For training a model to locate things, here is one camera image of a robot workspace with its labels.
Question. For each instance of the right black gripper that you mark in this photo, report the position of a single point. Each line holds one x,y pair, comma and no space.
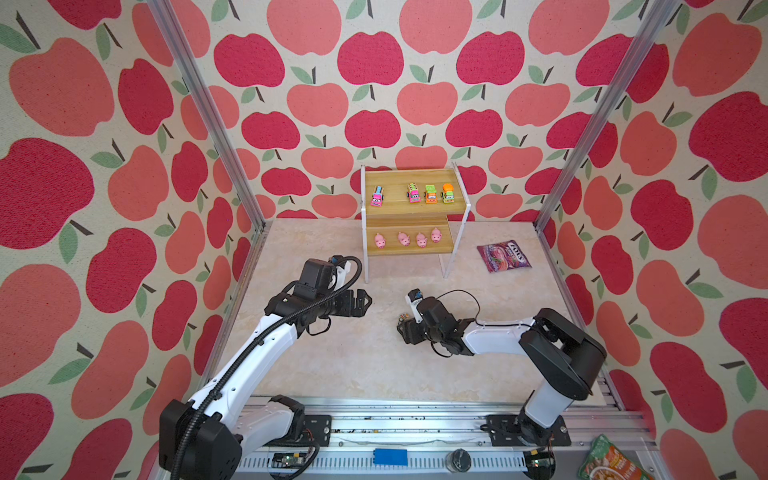
405,329

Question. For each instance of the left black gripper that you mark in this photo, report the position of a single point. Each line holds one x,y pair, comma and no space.
359,309

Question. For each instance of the pink square toy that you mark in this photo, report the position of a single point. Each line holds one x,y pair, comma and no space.
404,239

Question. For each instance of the pink pig toy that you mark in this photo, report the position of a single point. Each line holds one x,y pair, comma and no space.
436,235
421,240

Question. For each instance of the wooden two-tier shelf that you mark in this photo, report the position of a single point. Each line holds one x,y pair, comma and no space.
398,215

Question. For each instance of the pink teal toy car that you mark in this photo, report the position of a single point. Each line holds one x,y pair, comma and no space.
377,197

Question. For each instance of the green toy car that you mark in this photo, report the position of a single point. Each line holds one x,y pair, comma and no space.
430,194

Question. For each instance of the orange green toy truck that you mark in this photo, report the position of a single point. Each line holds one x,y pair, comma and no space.
448,193

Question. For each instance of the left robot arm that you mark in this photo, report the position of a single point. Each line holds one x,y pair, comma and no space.
206,436

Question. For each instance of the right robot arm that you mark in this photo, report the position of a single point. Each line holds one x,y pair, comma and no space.
567,357

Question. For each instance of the purple candy bag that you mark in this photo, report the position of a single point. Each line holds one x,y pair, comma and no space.
503,256

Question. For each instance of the round black knob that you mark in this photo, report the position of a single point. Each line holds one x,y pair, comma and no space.
459,461

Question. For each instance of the blue tape block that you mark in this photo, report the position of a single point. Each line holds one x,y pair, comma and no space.
390,457

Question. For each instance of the green snack packet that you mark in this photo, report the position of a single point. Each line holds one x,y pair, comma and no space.
605,461

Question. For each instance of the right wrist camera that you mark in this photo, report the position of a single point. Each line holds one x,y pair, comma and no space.
414,297

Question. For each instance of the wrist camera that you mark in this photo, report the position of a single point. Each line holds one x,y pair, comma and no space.
320,278
414,297

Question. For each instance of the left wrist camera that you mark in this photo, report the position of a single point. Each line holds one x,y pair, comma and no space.
320,278

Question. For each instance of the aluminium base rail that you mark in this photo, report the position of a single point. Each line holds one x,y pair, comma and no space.
347,432

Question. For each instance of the left aluminium frame post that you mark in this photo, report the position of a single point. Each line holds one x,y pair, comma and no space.
173,33

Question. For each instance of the aluminium frame post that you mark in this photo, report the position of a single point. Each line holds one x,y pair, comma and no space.
173,33
651,26

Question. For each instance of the right aluminium frame post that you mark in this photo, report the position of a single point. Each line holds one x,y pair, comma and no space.
651,26

